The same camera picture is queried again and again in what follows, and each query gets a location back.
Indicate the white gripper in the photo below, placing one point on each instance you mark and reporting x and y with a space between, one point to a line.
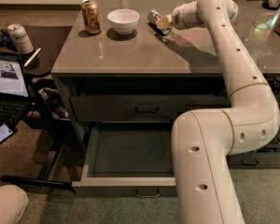
178 18

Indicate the silver redbull can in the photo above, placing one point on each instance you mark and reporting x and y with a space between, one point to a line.
153 16

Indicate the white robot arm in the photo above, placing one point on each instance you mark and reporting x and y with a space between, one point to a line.
202 140

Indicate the gold beverage can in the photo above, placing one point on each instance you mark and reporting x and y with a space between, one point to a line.
90 15

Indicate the top grey drawer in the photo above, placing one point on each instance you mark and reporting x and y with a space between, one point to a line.
121 107

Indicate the open middle grey drawer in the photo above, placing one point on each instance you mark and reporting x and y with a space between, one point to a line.
128 160

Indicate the white pink beverage can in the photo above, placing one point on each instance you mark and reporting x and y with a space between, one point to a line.
20 38

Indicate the right bottom grey drawer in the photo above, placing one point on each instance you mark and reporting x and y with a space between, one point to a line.
255 161

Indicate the white ceramic bowl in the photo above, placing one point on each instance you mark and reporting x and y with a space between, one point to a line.
123 21

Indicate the black side table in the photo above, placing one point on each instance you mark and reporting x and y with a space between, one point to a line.
49 39

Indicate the clutter under side table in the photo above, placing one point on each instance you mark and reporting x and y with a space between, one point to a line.
48 100

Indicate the white pen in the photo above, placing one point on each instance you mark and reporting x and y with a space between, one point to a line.
33 56

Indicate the open laptop computer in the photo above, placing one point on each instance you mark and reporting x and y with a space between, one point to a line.
14 97

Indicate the white rounded object bottom left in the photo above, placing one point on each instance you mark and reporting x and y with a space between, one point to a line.
13 201

